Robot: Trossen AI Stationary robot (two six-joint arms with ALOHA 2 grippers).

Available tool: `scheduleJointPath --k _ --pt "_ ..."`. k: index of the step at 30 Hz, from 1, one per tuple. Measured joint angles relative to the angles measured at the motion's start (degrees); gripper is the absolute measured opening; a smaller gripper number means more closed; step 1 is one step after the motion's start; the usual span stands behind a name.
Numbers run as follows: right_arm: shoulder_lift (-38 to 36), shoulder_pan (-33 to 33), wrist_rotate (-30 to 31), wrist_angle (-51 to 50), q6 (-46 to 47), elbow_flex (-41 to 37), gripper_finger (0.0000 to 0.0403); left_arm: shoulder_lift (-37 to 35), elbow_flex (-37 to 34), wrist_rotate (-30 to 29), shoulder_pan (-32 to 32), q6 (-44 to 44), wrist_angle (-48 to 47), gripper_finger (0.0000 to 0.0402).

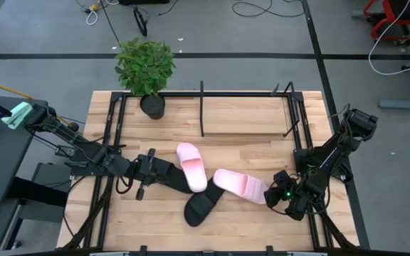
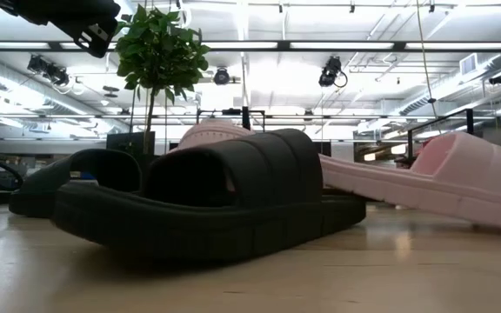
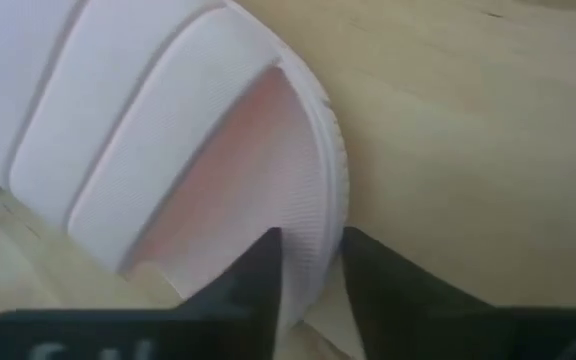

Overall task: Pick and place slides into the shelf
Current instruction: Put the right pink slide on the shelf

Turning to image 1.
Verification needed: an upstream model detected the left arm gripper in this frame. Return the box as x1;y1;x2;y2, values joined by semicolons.
133;148;179;201

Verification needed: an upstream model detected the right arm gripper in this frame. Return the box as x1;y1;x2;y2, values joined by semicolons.
264;170;311;221

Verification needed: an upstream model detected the black slide sandal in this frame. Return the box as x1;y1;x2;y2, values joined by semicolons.
183;177;226;228
162;162;196;195

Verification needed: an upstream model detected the pink slide sandal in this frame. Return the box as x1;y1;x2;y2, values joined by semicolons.
212;169;270;206
175;142;209;193

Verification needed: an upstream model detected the black plant pot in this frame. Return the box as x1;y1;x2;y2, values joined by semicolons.
140;94;166;120

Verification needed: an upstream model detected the green leafy plant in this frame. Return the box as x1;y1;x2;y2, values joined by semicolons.
114;37;177;97

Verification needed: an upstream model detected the mint green stapler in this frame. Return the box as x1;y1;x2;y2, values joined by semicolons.
1;101;34;130

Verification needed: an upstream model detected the grey desk foot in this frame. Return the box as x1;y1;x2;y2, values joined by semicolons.
378;92;410;110

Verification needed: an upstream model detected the black side desk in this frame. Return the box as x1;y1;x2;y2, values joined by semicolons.
0;94;49;204

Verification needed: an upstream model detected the black box on floor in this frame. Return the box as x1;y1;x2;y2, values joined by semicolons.
118;0;170;6

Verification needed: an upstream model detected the yellow pole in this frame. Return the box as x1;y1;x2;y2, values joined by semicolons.
0;77;85;136

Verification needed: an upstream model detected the red and black cart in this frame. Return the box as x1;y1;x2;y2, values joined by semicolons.
363;0;410;46

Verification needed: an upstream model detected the black metal table frame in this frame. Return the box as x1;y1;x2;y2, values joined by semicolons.
62;90;361;256

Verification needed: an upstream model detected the wooden shelf with black frame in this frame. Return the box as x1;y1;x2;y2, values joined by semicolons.
199;80;301;138

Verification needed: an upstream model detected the black strap loop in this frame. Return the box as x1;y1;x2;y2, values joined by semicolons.
132;6;149;37

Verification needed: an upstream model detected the thin black floor cable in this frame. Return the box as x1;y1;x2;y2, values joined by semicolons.
99;0;121;47

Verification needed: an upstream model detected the long white cable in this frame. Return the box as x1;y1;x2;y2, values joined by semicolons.
367;0;410;76

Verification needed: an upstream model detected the white coiled cable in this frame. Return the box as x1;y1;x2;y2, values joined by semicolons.
85;9;100;26

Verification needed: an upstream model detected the black looped floor cable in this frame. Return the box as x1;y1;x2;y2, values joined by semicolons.
231;0;305;18

